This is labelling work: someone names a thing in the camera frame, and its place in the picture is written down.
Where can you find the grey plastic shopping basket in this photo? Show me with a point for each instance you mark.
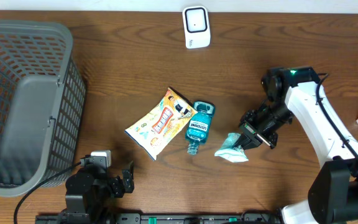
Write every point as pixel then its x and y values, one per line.
pixel 42 97

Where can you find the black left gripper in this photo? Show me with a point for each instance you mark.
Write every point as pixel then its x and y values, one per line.
pixel 118 188

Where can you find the light blue wipes pack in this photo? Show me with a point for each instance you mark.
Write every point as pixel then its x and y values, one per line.
pixel 230 152

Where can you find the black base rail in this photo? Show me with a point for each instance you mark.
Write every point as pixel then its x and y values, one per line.
pixel 136 218

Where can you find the white barcode scanner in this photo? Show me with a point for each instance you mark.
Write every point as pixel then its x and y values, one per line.
pixel 196 27

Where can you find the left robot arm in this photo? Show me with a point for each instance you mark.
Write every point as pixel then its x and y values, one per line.
pixel 90 188

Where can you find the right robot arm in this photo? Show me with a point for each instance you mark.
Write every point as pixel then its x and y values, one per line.
pixel 299 93

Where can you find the yellow wet wipes bag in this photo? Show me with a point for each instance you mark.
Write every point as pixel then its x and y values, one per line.
pixel 157 128

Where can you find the teal mouthwash bottle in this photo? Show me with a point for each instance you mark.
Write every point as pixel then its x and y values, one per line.
pixel 199 125

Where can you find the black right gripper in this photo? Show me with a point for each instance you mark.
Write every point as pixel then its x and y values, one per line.
pixel 252 135

